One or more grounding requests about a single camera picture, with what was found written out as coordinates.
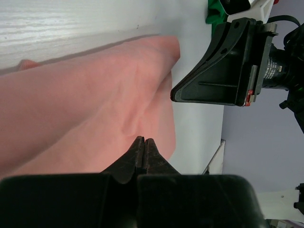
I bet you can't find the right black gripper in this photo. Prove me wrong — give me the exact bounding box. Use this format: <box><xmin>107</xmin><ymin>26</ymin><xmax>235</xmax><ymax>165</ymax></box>
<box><xmin>171</xmin><ymin>18</ymin><xmax>304</xmax><ymax>130</ymax></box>

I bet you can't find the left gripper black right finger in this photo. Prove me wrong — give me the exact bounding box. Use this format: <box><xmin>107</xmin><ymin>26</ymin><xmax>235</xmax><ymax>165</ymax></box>
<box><xmin>136</xmin><ymin>137</ymin><xmax>268</xmax><ymax>228</ymax></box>

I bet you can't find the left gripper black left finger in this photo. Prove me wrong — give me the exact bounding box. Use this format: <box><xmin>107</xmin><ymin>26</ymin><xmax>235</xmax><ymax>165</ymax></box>
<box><xmin>0</xmin><ymin>137</ymin><xmax>144</xmax><ymax>228</ymax></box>

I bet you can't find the pink t shirt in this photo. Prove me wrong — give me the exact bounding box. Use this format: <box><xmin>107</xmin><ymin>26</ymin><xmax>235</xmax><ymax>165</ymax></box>
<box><xmin>0</xmin><ymin>36</ymin><xmax>180</xmax><ymax>178</ymax></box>

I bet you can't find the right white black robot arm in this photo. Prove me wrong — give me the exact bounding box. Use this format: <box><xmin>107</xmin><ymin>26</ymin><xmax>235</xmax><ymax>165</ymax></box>
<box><xmin>171</xmin><ymin>0</ymin><xmax>304</xmax><ymax>127</ymax></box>

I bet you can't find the green t shirt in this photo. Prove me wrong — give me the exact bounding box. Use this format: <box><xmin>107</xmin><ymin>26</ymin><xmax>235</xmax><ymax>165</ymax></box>
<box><xmin>205</xmin><ymin>0</ymin><xmax>228</xmax><ymax>36</ymax></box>

